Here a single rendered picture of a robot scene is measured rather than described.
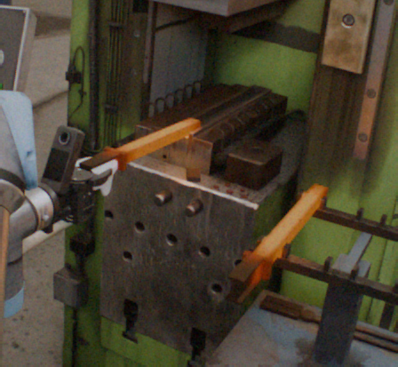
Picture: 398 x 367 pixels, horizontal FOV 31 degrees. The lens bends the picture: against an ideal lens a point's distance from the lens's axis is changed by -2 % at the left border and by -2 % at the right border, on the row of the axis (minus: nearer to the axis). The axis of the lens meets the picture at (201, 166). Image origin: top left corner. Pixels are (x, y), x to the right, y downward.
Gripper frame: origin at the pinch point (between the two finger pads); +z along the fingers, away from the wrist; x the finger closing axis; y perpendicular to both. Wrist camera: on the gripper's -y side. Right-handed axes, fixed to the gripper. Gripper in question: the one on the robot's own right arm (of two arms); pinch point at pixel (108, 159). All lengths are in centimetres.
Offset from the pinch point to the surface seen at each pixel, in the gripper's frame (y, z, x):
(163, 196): 13.9, 18.5, 1.6
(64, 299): 67, 38, -40
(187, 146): 5.0, 27.5, 1.5
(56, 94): 92, 247, -215
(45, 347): 100, 50, -57
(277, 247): 4.0, -3.9, 36.8
